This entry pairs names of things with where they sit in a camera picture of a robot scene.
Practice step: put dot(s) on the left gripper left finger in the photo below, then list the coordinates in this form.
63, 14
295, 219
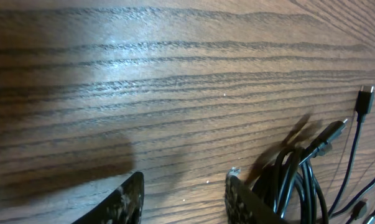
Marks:
123, 206

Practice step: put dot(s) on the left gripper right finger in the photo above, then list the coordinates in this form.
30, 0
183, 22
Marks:
243, 206

